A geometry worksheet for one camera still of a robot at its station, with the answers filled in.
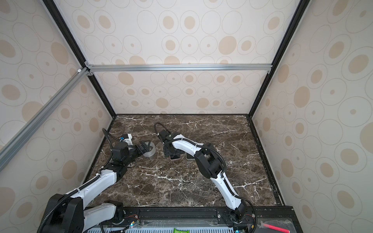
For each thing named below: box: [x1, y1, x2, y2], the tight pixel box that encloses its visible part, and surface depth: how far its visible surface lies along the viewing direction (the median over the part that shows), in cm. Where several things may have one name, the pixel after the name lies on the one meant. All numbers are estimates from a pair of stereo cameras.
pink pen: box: [260, 222, 290, 233], surface depth 71 cm
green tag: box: [173, 227, 190, 233], surface depth 70 cm
